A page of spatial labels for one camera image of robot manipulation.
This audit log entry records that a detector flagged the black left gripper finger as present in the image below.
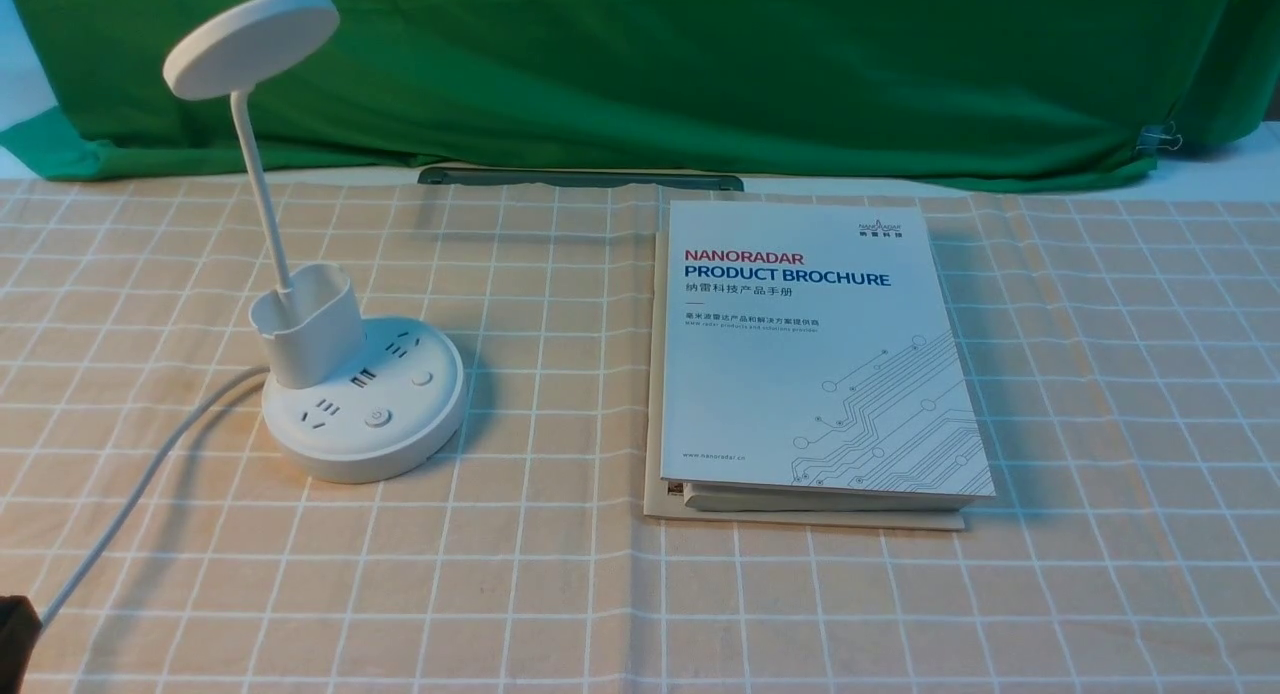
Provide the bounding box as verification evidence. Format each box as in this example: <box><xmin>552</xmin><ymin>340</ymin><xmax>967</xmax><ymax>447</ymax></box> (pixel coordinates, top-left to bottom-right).
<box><xmin>0</xmin><ymin>595</ymin><xmax>44</xmax><ymax>694</ymax></box>

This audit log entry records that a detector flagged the white desk lamp with sockets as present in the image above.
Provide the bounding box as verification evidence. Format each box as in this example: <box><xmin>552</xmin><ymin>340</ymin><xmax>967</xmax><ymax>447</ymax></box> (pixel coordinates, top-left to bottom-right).
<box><xmin>163</xmin><ymin>0</ymin><xmax>466</xmax><ymax>484</ymax></box>

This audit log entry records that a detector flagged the Nanoradar product brochure book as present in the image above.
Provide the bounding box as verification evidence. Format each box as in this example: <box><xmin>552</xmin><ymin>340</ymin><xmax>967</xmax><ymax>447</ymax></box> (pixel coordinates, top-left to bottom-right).
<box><xmin>643</xmin><ymin>201</ymin><xmax>996</xmax><ymax>531</ymax></box>

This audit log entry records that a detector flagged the dark grey metal bar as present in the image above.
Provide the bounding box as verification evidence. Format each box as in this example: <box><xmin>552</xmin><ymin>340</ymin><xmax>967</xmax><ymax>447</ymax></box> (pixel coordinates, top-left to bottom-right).
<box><xmin>417</xmin><ymin>166</ymin><xmax>745</xmax><ymax>192</ymax></box>

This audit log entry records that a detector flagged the beige checkered tablecloth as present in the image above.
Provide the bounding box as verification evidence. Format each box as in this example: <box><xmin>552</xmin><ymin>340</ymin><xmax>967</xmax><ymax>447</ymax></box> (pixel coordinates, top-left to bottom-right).
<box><xmin>23</xmin><ymin>183</ymin><xmax>1279</xmax><ymax>693</ymax></box>

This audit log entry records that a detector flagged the green backdrop cloth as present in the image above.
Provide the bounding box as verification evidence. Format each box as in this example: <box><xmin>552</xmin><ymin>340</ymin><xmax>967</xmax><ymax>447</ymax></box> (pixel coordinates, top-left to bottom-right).
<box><xmin>3</xmin><ymin>0</ymin><xmax>1277</xmax><ymax>193</ymax></box>

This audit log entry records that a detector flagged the silver binder clip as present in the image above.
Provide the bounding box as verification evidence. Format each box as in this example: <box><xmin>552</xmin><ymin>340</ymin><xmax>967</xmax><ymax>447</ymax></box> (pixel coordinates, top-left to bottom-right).
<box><xmin>1135</xmin><ymin>120</ymin><xmax>1185</xmax><ymax>156</ymax></box>

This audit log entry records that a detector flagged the white lamp power cable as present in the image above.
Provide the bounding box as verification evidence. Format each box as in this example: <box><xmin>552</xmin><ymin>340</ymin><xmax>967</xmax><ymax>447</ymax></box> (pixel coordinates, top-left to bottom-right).
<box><xmin>38</xmin><ymin>365</ymin><xmax>273</xmax><ymax>630</ymax></box>

